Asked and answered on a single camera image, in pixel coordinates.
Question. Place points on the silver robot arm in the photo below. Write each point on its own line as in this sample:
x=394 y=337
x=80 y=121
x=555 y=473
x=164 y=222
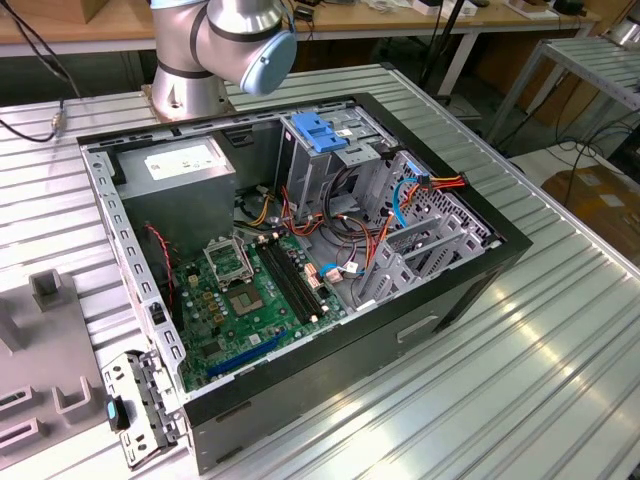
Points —
x=185 y=50

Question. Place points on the grey metal disk bay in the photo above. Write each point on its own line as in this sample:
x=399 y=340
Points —
x=430 y=235

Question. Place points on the beige board connector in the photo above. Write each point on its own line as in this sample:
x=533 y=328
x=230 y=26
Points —
x=312 y=280

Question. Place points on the black RAM slot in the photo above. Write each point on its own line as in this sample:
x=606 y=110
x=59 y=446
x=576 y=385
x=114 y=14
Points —
x=282 y=280
x=295 y=280
x=288 y=280
x=301 y=280

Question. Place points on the CPU socket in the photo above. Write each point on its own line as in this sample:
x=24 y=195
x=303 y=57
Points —
x=245 y=301

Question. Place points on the blue plastic drive latch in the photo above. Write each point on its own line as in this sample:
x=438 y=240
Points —
x=312 y=132

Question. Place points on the black open PC case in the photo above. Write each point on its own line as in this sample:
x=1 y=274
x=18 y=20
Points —
x=325 y=360

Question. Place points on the green motherboard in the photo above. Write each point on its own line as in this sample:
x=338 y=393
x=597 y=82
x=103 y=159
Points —
x=240 y=335

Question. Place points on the blue expansion slot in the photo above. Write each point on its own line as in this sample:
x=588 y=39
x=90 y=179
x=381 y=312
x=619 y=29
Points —
x=250 y=352

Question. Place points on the grey power supply unit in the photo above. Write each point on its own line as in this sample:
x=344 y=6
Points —
x=175 y=210

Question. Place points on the small white box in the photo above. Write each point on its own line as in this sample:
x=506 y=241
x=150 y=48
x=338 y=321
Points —
x=427 y=6

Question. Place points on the black latch with teal button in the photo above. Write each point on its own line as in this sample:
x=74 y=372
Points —
x=120 y=415

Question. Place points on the large brown cardboard box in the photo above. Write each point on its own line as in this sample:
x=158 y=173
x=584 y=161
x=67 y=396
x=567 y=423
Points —
x=600 y=200

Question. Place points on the grey parts rack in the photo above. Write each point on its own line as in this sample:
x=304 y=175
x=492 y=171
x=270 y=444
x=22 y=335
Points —
x=50 y=350

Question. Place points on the long wooden desk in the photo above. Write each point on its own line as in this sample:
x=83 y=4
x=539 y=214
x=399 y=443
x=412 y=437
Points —
x=115 y=27

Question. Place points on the metal slat side table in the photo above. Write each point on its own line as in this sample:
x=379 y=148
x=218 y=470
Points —
x=590 y=65

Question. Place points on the small brown cardboard box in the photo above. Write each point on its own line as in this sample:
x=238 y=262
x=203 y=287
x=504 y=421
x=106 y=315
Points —
x=87 y=10

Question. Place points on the silver metal cylinder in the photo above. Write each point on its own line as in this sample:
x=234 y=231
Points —
x=625 y=32

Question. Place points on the metal expansion bracket panel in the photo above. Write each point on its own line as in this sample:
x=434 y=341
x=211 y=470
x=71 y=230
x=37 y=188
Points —
x=145 y=400

